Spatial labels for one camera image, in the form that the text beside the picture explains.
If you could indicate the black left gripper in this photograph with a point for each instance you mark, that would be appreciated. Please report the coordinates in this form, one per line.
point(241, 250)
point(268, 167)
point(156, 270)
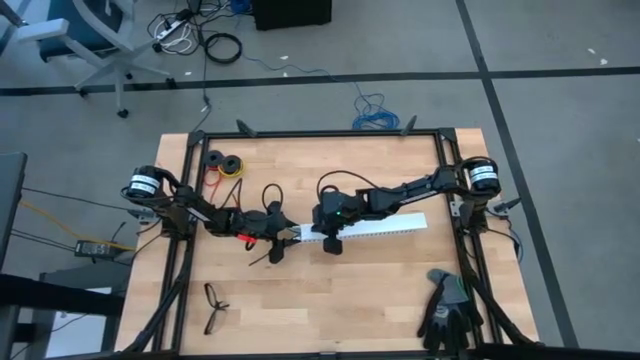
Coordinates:
point(265, 225)

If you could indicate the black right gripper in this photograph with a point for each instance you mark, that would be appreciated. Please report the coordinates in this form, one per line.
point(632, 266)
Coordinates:
point(337, 212)

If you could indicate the long black zip tie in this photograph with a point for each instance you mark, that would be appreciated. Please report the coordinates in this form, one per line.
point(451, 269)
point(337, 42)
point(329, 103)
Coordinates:
point(259, 260)

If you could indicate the white duct cover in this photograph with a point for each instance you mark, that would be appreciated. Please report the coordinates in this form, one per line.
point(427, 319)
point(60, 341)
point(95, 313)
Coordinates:
point(390, 222)

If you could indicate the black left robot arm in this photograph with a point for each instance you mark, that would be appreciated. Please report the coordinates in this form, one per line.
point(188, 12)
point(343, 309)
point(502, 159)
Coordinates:
point(200, 212)

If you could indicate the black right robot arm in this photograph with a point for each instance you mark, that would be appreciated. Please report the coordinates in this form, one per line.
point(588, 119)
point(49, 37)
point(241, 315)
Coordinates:
point(425, 192)

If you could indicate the black eyeglasses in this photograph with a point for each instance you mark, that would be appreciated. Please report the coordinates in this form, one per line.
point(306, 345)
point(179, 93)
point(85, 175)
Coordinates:
point(220, 306)

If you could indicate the black grey work glove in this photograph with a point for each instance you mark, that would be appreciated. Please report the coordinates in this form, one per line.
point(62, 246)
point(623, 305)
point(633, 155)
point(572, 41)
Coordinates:
point(447, 322)

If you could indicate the black power adapter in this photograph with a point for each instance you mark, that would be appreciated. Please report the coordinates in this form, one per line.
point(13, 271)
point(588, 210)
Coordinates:
point(92, 248)

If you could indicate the black box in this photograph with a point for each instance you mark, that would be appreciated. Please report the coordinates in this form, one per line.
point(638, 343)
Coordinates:
point(290, 14)

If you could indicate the white power strip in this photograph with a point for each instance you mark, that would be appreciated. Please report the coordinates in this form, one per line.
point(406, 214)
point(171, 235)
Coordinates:
point(172, 27)

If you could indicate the white office chair blue seat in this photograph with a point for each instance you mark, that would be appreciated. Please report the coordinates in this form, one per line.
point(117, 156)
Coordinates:
point(117, 62)

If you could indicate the black side table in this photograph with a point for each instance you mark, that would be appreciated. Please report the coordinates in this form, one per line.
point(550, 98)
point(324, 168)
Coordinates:
point(50, 295)

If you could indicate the dark grey panel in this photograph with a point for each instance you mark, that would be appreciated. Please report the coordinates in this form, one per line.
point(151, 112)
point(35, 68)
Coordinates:
point(11, 200)

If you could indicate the black aluminium table frame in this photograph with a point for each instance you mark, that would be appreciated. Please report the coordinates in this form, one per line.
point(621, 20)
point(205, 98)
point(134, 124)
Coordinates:
point(325, 133)

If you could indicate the grey metal mounting bracket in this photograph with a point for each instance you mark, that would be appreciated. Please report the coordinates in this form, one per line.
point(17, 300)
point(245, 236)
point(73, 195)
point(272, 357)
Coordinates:
point(142, 215)
point(505, 205)

